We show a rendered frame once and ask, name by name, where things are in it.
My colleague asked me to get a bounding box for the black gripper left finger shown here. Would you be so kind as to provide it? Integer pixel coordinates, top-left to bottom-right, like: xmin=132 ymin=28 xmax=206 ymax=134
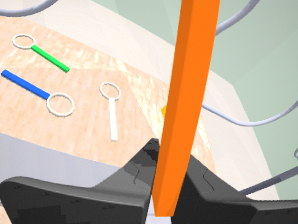
xmin=0 ymin=137 xmax=160 ymax=224

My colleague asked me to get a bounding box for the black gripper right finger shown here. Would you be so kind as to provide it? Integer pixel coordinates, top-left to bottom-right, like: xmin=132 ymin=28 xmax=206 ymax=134
xmin=170 ymin=153 xmax=298 ymax=224

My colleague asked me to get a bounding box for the yellow rectangular block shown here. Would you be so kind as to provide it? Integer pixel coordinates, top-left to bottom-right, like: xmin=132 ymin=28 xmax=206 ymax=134
xmin=161 ymin=105 xmax=166 ymax=119

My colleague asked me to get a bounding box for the blue handle with white loop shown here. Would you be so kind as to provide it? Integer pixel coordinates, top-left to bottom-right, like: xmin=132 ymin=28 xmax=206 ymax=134
xmin=1 ymin=69 xmax=76 ymax=116

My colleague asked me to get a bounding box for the green-handled loop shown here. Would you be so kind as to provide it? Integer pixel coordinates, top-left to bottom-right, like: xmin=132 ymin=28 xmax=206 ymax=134
xmin=12 ymin=34 xmax=69 ymax=72

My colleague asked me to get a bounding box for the orange handle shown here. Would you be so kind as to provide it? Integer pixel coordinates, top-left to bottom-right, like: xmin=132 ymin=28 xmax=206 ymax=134
xmin=152 ymin=0 xmax=221 ymax=217

